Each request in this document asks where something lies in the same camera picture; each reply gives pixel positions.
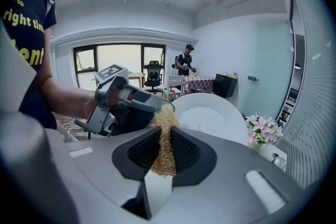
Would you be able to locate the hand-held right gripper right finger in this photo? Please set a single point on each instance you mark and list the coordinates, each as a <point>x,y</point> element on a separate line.
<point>231,165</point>

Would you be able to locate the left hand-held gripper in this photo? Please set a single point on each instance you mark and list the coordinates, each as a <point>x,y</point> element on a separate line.
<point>110,73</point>

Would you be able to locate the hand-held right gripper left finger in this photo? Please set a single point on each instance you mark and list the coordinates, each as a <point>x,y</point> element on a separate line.
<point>105,162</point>

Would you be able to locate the tan sponge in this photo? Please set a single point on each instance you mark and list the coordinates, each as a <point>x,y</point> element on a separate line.
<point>165,123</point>

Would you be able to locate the white round plate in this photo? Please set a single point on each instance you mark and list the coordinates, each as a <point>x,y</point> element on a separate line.
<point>210,112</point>

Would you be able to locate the person's left forearm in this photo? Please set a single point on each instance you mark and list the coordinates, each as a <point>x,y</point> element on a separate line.
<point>68,99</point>

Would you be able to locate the person's left hand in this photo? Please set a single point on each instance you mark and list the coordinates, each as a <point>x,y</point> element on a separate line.
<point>115,97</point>

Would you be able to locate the black office chair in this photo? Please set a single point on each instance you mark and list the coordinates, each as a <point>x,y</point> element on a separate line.
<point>153,76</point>

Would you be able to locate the pink cloth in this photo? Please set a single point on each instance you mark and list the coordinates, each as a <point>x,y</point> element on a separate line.
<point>172,90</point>

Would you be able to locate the light wooden table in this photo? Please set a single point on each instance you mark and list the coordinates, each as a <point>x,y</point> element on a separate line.
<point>136,76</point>

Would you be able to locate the white wooden chair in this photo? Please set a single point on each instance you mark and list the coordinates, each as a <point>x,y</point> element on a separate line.
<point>174,81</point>

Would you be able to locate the white table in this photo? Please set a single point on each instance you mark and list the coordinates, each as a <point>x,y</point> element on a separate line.
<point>270,150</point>

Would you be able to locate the pink flower bouquet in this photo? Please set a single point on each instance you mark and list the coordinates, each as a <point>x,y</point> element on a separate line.
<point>262,126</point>

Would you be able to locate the black framed window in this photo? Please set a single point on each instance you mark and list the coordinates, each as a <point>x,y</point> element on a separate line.
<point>118,60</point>

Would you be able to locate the checkered cloth table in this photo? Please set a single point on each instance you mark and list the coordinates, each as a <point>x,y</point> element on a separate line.
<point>199,82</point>

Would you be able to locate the black cabinet box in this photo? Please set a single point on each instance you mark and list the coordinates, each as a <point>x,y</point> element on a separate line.
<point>224,85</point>

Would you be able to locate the white shelf unit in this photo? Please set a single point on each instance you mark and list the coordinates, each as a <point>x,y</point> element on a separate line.
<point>288,107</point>

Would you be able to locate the person's black printed t-shirt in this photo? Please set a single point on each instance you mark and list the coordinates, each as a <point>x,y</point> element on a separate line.
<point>26,34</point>

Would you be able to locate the small black wall device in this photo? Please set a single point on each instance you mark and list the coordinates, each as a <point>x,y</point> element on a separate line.
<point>252,78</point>

